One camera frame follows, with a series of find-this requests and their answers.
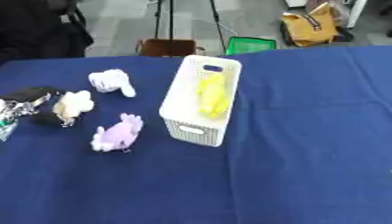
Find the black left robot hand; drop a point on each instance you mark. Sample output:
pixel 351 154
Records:
pixel 30 92

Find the yellow soft toy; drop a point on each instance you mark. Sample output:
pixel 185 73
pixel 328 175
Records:
pixel 213 96

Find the purple soft toy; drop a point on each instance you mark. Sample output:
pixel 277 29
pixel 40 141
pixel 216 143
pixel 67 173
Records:
pixel 118 136

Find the white soft toy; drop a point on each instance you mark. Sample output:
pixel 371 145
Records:
pixel 108 80

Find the person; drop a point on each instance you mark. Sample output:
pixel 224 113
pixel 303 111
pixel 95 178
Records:
pixel 38 27

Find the green box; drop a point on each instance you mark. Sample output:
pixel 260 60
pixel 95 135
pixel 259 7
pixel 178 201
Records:
pixel 250 45

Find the brown chair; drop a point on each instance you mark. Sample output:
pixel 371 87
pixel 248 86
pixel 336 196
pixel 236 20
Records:
pixel 167 47

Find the white plastic basket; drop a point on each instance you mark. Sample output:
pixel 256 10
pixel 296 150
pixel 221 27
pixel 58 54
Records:
pixel 182 102

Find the black tripod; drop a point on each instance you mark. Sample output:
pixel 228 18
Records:
pixel 171 20

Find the cream soft toy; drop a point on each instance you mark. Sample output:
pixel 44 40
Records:
pixel 76 104

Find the yellow bag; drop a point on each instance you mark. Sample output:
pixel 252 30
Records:
pixel 308 27

